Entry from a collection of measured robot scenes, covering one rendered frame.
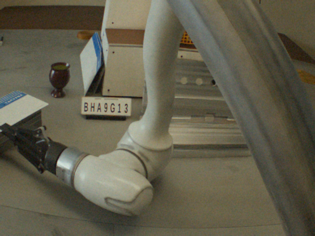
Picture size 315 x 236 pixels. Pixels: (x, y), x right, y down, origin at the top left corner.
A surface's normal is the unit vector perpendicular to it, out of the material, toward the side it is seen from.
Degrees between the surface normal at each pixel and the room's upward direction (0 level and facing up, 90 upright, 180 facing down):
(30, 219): 0
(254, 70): 74
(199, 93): 79
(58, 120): 0
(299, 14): 90
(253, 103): 89
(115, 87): 90
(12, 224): 0
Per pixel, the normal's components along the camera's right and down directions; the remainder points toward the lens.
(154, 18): -0.66, 0.34
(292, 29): 0.07, 0.46
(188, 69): 0.22, 0.29
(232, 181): 0.14, -0.88
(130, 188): 0.10, -0.43
